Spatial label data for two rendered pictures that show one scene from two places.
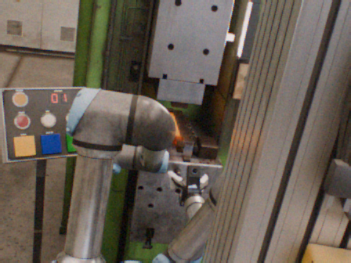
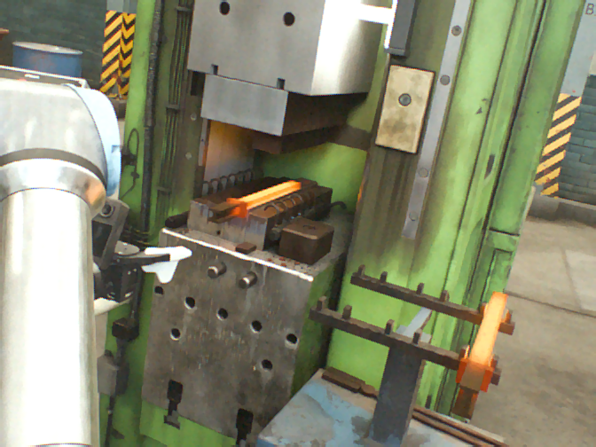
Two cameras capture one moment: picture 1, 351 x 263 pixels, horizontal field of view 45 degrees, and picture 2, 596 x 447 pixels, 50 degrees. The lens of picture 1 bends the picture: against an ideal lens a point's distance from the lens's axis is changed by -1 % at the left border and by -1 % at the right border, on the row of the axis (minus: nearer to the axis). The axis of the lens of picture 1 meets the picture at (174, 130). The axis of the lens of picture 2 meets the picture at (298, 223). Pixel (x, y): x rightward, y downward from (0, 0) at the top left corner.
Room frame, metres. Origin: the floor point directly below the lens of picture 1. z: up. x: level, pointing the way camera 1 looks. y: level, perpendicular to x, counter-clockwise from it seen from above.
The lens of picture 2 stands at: (0.70, -0.83, 1.39)
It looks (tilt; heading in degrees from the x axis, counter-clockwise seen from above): 17 degrees down; 31
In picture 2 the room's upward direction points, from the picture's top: 10 degrees clockwise
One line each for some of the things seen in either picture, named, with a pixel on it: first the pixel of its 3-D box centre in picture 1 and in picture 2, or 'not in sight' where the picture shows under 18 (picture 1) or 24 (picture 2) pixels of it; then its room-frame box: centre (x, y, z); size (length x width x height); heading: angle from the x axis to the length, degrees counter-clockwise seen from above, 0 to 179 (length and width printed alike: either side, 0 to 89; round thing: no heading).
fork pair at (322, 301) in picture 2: not in sight; (355, 289); (1.68, -0.39, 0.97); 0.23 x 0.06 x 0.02; 9
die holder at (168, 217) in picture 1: (168, 176); (270, 304); (2.02, -0.01, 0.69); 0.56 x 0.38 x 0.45; 10
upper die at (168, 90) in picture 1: (175, 78); (283, 101); (2.00, 0.04, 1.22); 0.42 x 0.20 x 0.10; 10
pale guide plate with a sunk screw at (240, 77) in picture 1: (244, 81); (403, 109); (1.98, -0.28, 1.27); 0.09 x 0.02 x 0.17; 100
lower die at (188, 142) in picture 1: (166, 129); (266, 204); (2.00, 0.04, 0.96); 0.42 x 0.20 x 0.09; 10
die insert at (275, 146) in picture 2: (176, 91); (294, 133); (2.04, 0.02, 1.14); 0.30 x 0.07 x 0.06; 10
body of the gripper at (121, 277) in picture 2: (191, 196); (103, 272); (1.36, -0.10, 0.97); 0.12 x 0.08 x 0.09; 10
